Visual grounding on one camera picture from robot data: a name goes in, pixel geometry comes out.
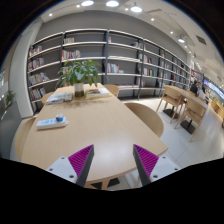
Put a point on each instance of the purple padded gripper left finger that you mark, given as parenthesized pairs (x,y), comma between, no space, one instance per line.
(74,168)

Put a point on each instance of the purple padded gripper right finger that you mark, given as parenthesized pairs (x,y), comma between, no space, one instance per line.
(152,167)

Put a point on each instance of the red blue charger plug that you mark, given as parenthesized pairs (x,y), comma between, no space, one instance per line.
(59,117)

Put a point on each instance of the long wooden table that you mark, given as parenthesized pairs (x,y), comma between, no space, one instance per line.
(105,123)

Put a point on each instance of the white power strip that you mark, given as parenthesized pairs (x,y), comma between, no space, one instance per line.
(51,123)

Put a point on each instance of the wooden chair right near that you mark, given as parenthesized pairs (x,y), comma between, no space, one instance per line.
(144,120)

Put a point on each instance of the wooden chair left near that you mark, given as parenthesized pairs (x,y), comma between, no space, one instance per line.
(21,136)

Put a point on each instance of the wooden chair right front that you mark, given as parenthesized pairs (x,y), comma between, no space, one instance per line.
(192,116)

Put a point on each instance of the open magazine on table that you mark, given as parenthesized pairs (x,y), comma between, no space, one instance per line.
(59,98)

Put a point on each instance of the wooden chair at right table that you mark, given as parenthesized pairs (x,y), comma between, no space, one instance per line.
(173,102)

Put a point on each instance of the stacked books on table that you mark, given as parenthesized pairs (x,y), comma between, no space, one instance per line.
(97,93)

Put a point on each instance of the wooden chair far end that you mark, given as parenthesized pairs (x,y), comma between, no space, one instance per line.
(113,89)

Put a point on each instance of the seated person in background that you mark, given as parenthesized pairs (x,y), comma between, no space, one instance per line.
(194,88)

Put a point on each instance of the potted green plant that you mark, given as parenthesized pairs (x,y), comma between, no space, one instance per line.
(76,73)

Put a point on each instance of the large grey bookshelf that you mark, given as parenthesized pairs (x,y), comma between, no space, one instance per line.
(137,66)

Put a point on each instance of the small plant by left wall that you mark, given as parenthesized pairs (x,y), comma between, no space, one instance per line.
(9,98)

